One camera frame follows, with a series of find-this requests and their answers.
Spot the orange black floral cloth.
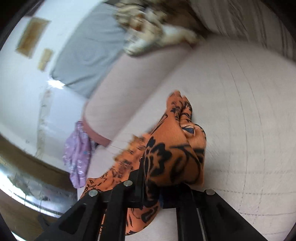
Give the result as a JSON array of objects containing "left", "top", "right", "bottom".
[{"left": 82, "top": 91, "right": 206, "bottom": 235}]

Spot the purple floral cloth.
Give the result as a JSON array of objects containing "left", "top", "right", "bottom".
[{"left": 62, "top": 121, "right": 97, "bottom": 189}]

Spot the pink bolster pillow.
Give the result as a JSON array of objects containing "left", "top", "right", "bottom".
[{"left": 82, "top": 44, "right": 192, "bottom": 147}]

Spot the grey pillow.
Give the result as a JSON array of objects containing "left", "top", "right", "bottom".
[{"left": 50, "top": 3, "right": 125, "bottom": 98}]

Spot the beige brown patterned blanket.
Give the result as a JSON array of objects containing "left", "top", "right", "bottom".
[{"left": 114, "top": 1, "right": 208, "bottom": 56}]

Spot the striped beige blanket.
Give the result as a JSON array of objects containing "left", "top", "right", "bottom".
[{"left": 191, "top": 1, "right": 295, "bottom": 61}]

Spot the brown wooden door frame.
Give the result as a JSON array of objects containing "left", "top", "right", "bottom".
[{"left": 1, "top": 137, "right": 77, "bottom": 240}]

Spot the small wooden wall frame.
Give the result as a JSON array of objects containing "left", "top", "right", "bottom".
[{"left": 38, "top": 48, "right": 53, "bottom": 71}]

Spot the large wooden wall frame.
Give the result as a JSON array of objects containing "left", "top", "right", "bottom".
[{"left": 16, "top": 17, "right": 50, "bottom": 58}]

